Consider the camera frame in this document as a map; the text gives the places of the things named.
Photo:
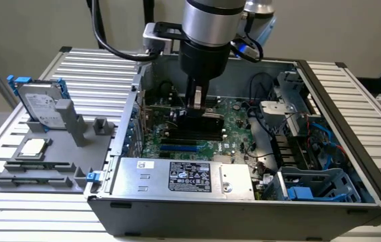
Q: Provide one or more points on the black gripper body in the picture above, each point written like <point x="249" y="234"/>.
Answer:
<point x="203" y="61"/>

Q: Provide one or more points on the green gpu card black heatsink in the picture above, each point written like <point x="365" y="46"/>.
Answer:
<point x="201" y="122"/>

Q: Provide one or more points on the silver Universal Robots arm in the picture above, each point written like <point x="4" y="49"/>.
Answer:
<point x="210" y="20"/>

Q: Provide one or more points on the blue expansion slot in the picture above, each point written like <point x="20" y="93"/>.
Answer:
<point x="178" y="148"/>

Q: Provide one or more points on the green Dell motherboard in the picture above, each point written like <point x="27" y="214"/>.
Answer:
<point x="234" y="126"/>

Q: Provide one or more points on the silver metal drive cage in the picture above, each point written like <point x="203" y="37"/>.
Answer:
<point x="287" y="111"/>

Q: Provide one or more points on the silver power supply unit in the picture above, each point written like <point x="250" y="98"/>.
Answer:
<point x="183" y="177"/>

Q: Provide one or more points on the blue case latch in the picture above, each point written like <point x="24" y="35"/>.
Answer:
<point x="94" y="176"/>

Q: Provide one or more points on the grey parts rack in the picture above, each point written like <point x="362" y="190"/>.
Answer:
<point x="62" y="151"/>

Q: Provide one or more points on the hard disk in blue carrier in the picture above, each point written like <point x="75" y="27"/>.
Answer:
<point x="39" y="103"/>

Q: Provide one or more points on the black open pc case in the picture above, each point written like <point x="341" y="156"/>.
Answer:
<point x="230" y="216"/>

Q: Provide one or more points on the blue disk carrier in bay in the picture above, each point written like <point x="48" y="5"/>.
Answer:
<point x="299" y="193"/>

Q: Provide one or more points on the silver cpu chip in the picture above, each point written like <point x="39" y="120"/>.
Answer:
<point x="34" y="147"/>

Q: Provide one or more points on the grey plastic disk bay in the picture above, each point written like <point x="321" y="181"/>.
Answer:
<point x="327" y="184"/>

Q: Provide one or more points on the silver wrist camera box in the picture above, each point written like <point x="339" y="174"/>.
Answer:
<point x="152" y="37"/>

